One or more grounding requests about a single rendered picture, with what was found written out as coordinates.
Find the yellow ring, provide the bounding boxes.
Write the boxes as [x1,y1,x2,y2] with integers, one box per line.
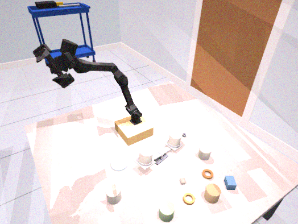
[183,193,195,205]

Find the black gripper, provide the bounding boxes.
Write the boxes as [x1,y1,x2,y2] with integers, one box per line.
[33,44,75,88]

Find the light blue block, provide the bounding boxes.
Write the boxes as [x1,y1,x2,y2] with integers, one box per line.
[224,176,237,190]

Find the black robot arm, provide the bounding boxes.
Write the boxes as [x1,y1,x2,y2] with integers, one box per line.
[54,39,142,125]

